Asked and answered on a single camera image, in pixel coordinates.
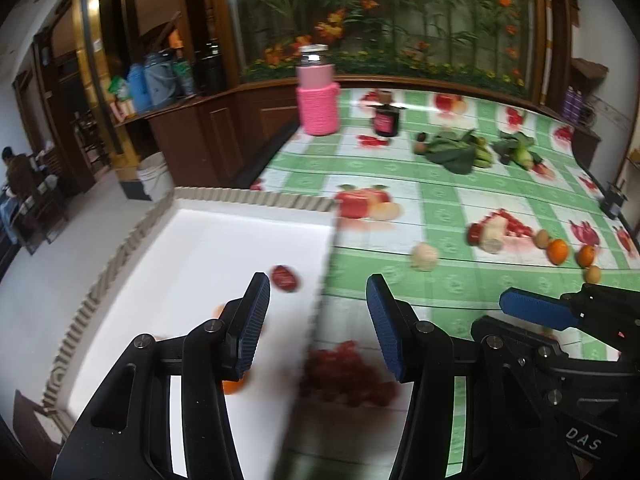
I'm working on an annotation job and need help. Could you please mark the clear bottle with green label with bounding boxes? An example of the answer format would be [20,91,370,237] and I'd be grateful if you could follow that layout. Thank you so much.
[172,57,196,97]

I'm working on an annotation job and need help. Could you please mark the purple bottles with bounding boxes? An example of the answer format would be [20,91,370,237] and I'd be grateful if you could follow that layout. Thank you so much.
[561,86,586,123]

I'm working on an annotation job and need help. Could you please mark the fruit printed green tablecloth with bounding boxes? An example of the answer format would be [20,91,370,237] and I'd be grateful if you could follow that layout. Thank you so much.
[250,87,640,480]

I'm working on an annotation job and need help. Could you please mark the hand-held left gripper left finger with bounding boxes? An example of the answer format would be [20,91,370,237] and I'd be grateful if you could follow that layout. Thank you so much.
[51,272,272,480]

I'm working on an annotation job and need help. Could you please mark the grey blue thermos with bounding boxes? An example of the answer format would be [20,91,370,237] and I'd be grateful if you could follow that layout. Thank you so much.
[144,50,177,108]

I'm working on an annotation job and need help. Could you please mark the gold pillar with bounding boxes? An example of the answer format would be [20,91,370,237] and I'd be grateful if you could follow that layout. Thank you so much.
[72,0,138,181]

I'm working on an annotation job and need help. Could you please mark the wooden wall shelf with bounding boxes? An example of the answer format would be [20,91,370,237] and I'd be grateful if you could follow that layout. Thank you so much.
[570,57,608,82]

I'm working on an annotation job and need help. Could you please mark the artificial flower display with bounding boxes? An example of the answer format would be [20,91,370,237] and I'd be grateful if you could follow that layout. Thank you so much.
[230,0,546,97]

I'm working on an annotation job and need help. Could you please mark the white box with striped rim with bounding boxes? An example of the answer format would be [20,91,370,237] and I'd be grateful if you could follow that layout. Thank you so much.
[42,186,337,480]

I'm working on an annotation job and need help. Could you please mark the white plastic bucket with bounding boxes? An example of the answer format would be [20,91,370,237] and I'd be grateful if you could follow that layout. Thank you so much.
[136,152,175,202]

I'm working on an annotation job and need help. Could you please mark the pink bottle with knitted sleeve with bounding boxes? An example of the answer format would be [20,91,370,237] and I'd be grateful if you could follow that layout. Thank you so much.
[296,46,342,136]

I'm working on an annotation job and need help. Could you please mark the black kettle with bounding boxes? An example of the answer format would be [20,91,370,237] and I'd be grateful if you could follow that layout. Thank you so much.
[192,40,226,96]

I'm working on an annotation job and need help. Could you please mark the black clamp device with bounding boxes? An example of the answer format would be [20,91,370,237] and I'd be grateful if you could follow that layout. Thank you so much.
[600,182,628,218]

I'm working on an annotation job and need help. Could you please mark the wooden cabinet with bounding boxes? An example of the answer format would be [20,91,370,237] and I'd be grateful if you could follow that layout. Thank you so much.
[112,82,301,188]

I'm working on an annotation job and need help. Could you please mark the dark jar with red label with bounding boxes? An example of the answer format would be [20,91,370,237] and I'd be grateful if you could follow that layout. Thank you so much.
[372,104,403,138]

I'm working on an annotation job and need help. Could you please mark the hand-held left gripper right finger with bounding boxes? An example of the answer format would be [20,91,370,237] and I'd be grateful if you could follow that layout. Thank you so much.
[366,274,561,480]

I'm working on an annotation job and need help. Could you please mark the green bananas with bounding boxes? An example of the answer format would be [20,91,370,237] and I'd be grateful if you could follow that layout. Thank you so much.
[472,137,496,168]

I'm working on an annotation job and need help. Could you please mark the wooden dining chair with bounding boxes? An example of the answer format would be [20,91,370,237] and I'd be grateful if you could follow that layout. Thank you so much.
[10,185,68,253]

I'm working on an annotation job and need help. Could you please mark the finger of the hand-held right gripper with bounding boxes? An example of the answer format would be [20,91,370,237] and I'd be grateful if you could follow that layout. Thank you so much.
[499,282,640,361]
[487,316,621,376]

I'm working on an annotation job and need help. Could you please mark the leafy greens with pale stalks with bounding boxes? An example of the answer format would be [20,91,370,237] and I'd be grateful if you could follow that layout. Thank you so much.
[492,131,543,169]

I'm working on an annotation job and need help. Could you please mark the dark leafy greens bunch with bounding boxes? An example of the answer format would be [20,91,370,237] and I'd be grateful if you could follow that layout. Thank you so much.
[425,130,481,175]

